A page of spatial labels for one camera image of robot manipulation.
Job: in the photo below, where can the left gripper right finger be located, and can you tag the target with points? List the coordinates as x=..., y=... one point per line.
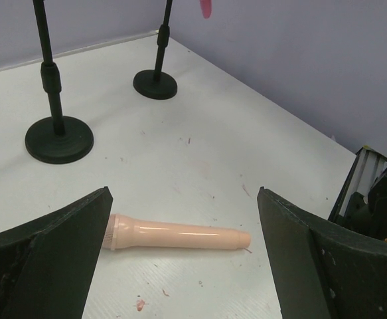
x=320, y=269

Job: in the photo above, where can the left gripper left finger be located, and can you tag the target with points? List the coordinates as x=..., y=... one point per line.
x=47, y=264

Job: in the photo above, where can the peach toy microphone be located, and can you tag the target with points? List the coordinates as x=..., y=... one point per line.
x=124, y=232

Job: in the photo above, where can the black round-base stand front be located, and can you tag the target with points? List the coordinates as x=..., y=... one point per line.
x=57, y=139

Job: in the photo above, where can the black round-base stand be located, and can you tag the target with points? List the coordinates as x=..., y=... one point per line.
x=57, y=139
x=156, y=84

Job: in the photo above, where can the pink toy microphone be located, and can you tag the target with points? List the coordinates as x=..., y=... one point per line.
x=206, y=8

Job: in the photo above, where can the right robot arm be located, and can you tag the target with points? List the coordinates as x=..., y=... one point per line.
x=371, y=218

